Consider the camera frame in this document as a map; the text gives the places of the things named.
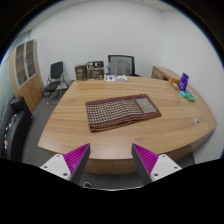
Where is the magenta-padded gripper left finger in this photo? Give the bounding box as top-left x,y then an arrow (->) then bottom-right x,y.
39,143 -> 92,185

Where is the wooden cabinet with glass doors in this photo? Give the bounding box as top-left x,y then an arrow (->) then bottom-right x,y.
8,38 -> 45,113

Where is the white printed paper sheet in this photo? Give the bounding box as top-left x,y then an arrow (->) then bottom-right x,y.
104,74 -> 128,83

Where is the black visitor chair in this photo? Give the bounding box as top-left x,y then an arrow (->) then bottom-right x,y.
43,61 -> 68,105

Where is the black leather sofa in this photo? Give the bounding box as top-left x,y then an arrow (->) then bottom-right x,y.
0,96 -> 34,163

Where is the orange wooden holder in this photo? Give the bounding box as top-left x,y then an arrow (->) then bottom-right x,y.
168,76 -> 181,90

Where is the flat dark cardboard box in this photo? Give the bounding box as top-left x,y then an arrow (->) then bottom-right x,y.
87,60 -> 105,70

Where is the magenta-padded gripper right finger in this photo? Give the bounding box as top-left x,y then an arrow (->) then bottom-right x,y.
131,143 -> 183,186

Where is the grey backpack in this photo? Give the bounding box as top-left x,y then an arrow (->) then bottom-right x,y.
109,57 -> 132,76

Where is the black mesh office chair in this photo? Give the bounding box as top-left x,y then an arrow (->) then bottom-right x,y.
106,54 -> 141,78

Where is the small brown cardboard box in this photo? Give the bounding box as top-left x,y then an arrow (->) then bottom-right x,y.
74,63 -> 88,82

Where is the small green box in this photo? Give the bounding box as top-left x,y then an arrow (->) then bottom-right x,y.
184,91 -> 196,103

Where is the purple card stand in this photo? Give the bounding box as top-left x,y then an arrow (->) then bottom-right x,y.
177,72 -> 190,92

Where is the low wooden side cabinet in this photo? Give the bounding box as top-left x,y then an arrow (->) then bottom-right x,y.
150,65 -> 183,83

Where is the brown patterned towel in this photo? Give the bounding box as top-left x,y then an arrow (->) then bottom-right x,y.
85,93 -> 163,134

